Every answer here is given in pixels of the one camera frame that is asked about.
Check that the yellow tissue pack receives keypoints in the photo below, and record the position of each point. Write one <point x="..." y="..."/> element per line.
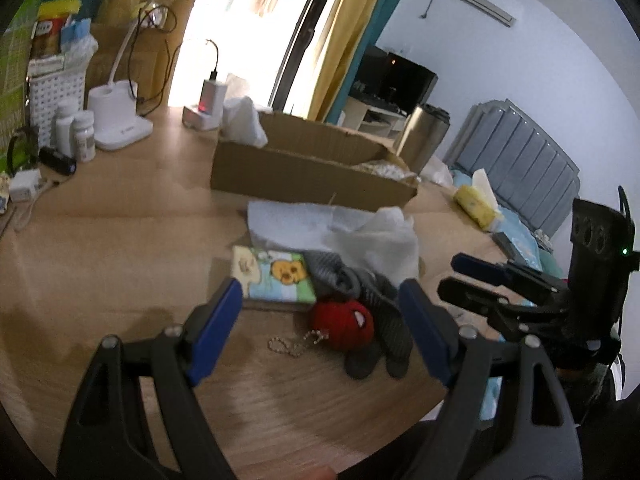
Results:
<point x="477" y="205"/>

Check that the white power adapter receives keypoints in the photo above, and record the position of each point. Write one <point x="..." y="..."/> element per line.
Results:
<point x="25" y="185"/>

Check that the white paper sheet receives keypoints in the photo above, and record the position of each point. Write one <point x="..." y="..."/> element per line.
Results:
<point x="350" y="235"/>

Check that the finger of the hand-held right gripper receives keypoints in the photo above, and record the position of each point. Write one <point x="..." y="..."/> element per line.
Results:
<point x="480" y="267"/>
<point x="470" y="300"/>

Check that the white pill bottle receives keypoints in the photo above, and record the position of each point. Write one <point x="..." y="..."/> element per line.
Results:
<point x="84" y="135"/>
<point x="66" y="125"/>

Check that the crumpled clear plastic bag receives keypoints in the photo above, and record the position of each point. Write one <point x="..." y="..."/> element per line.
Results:
<point x="437" y="170"/>

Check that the white air conditioner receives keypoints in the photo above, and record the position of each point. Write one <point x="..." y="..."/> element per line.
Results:
<point x="475" y="0"/>

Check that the crinkled plastic packaging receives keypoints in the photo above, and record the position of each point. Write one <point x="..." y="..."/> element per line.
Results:
<point x="385" y="170"/>

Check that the black door frame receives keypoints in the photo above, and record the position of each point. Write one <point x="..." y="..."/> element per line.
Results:
<point x="300" y="30"/>

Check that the cardboard box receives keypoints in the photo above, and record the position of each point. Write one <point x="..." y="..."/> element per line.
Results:
<point x="300" y="170"/>

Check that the light blue bedding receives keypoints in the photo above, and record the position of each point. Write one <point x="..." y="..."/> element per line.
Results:
<point x="520" y="250"/>

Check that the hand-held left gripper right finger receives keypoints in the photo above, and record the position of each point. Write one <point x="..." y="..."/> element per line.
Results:
<point x="425" y="335"/>

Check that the grey padded headboard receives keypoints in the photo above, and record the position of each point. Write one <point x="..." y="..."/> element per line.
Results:
<point x="515" y="160"/>

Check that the white power strip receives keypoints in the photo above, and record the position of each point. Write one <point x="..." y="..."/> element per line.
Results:
<point x="197" y="119"/>

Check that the cartoon print tissue pack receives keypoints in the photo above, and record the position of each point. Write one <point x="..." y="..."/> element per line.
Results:
<point x="272" y="275"/>

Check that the large brown carton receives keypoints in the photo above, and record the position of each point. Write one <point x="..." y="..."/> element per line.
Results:
<point x="150" y="65"/>

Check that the green package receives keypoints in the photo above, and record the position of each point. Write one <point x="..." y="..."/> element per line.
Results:
<point x="12" y="70"/>

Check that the white charger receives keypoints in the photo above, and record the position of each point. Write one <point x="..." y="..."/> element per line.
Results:
<point x="212" y="97"/>

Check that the white desk lamp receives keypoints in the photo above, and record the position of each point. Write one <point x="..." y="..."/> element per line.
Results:
<point x="120" y="125"/>

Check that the black cylinder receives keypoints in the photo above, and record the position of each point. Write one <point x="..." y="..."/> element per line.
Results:
<point x="57" y="160"/>

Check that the steel tumbler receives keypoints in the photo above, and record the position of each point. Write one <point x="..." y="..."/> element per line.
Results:
<point x="422" y="137"/>

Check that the white perforated basket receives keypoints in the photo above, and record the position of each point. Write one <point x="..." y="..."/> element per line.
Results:
<point x="55" y="90"/>

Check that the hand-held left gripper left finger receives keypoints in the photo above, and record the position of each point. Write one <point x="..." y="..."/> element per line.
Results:
<point x="220" y="330"/>

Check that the white television stand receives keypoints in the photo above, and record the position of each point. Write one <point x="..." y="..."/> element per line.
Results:
<point x="370" y="115"/>

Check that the black television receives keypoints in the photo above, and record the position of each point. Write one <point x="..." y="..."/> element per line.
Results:
<point x="395" y="80"/>

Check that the blue packet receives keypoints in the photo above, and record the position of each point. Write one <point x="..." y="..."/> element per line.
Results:
<point x="75" y="32"/>

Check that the yellow and red packet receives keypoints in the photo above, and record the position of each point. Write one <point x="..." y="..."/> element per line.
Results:
<point x="52" y="30"/>

